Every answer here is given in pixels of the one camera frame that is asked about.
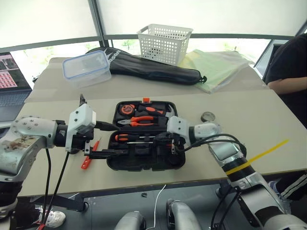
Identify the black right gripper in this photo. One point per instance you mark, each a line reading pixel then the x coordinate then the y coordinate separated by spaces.
pixel 169 141

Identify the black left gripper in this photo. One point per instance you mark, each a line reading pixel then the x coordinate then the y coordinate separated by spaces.
pixel 80 141

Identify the black plastic tool case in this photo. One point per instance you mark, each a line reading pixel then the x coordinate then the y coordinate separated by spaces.
pixel 144 165

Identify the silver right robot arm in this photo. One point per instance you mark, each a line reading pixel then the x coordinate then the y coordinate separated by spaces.
pixel 230 153

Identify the person's bare forearm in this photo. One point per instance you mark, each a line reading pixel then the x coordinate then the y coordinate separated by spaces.
pixel 285 86

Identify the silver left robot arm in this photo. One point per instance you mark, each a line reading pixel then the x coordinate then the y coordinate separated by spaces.
pixel 31 129

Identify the orange black screwdriver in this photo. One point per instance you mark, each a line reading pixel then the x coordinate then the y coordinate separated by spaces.
pixel 122 137

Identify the thin silver screwdriver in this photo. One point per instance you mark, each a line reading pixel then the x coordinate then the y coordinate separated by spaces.
pixel 139 142

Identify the red screwdriver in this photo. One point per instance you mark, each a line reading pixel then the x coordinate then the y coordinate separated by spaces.
pixel 86 164

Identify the orange black tape measure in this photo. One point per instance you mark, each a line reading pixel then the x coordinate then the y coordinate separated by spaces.
pixel 127 109

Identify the black racket bag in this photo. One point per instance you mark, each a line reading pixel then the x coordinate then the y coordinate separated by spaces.
pixel 148 69

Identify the silver right robot leg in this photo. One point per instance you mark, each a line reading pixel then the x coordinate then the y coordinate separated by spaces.
pixel 184 215

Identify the silver robot leg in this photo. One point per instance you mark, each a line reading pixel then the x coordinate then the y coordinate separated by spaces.
pixel 132 220
pixel 184 215

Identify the clear container with blue lid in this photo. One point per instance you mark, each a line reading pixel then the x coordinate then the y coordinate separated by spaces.
pixel 84 64

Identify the silver left robot leg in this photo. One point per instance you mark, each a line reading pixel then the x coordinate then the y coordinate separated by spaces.
pixel 132 220

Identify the pale green plastic folder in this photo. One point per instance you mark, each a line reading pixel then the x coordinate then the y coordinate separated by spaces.
pixel 216 69

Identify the white sneaker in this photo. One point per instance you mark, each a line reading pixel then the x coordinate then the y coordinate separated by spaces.
pixel 55 218

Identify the grey laptop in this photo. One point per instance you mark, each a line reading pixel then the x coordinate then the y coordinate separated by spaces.
pixel 12 100

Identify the white perforated plastic basket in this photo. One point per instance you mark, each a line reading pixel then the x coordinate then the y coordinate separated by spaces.
pixel 163 36

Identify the person in black shirt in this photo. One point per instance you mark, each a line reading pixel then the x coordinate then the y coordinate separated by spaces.
pixel 290 62

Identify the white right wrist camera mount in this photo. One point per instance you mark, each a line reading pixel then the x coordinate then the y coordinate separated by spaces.
pixel 178 124

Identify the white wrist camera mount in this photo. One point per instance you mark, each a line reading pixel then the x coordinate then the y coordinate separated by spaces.
pixel 81 119
pixel 178 124

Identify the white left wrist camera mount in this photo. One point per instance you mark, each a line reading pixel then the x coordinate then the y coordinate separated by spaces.
pixel 81 119

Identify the black table frame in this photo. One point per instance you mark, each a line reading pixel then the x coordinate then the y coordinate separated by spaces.
pixel 67 203

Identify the grey window frame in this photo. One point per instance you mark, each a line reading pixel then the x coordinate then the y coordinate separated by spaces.
pixel 96 21

